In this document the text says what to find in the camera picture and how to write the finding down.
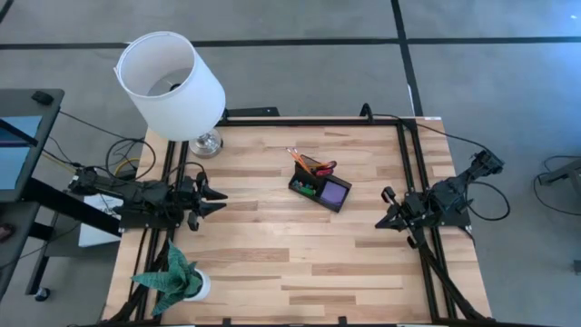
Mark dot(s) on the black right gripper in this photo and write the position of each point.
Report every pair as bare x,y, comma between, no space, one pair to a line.
415,206

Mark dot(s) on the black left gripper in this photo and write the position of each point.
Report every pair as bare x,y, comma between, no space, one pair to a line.
186,200

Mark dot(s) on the purple sticky note pad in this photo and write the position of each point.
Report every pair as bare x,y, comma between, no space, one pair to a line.
335,193

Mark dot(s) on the black mesh desk organizer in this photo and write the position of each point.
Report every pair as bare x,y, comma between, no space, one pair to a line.
318,178

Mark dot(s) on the green plant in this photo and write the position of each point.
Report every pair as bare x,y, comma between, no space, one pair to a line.
174,281

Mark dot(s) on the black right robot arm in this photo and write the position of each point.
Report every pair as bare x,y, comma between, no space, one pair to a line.
454,191

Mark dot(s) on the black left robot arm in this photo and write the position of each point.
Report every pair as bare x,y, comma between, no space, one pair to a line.
136,193

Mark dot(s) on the flat black bar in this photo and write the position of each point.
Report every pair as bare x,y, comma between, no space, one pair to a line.
252,111

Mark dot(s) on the white shade silver table lamp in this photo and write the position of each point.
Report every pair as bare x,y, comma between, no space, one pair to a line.
172,104

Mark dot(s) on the white paper box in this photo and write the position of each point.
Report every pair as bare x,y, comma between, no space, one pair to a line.
97,236

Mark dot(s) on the black stand beam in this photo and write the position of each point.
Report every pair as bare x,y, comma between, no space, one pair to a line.
68,204

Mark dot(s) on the grey metal stand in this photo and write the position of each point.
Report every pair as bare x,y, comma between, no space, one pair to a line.
567,170

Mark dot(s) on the black caster wheel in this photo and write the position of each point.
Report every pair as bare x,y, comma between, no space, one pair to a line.
42,294

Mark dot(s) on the small black device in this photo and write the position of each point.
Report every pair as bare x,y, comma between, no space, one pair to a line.
42,97

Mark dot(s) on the dark grey side desk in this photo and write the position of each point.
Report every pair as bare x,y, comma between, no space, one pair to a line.
13,263

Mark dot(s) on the black hook bracket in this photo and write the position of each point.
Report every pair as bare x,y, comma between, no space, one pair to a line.
367,112

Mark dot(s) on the black frame bracket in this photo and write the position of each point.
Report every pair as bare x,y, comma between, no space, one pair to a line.
342,320
226,321

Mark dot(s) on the black aluminium table frame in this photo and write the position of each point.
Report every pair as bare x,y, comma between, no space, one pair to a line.
318,121

